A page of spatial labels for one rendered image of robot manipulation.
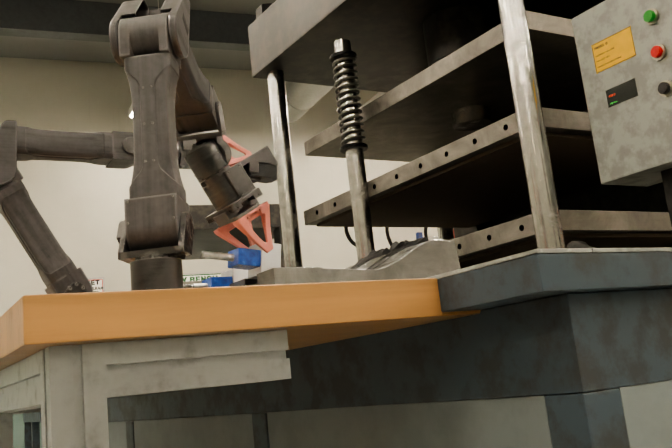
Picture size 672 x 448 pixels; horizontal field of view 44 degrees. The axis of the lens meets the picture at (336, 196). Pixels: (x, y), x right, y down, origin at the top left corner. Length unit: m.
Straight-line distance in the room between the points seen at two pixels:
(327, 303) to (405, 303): 0.09
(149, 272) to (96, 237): 7.77
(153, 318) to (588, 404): 0.39
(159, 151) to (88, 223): 7.74
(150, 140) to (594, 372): 0.60
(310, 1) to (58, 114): 6.56
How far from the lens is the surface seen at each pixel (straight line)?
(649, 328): 0.88
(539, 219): 1.89
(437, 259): 1.49
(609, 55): 1.96
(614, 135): 1.93
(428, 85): 2.38
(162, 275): 1.02
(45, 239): 1.62
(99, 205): 8.87
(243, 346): 0.77
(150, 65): 1.12
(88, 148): 1.68
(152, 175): 1.07
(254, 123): 9.51
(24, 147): 1.65
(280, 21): 2.89
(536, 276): 0.76
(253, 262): 1.36
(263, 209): 1.36
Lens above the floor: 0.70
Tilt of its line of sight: 13 degrees up
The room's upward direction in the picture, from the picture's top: 6 degrees counter-clockwise
